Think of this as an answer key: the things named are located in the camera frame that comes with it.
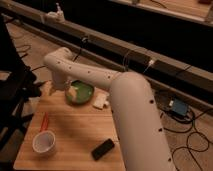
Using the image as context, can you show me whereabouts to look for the white paper cup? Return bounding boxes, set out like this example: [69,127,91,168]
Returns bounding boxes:
[32,130,56,156]

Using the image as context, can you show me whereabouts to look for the green bowl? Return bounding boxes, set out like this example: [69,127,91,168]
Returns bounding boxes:
[65,80,95,105]

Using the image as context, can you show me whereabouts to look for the black rectangular remote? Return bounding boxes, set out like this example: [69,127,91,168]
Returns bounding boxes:
[91,139,115,161]

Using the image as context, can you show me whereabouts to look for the black floor cable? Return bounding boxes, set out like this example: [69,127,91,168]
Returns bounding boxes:
[30,36,88,73]

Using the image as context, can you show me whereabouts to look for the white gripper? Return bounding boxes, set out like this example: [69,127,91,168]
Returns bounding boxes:
[49,73,77,99]

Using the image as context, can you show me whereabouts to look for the white cloth piece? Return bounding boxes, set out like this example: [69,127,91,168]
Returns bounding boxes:
[93,93,109,110]

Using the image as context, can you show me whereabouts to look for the blue power box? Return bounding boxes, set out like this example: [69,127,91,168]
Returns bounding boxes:
[169,99,188,117]

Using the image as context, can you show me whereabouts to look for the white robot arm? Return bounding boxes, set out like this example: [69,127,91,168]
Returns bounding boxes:
[44,47,177,171]

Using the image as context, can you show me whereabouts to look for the white object on rail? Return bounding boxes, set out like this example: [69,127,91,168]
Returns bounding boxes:
[46,3,65,22]

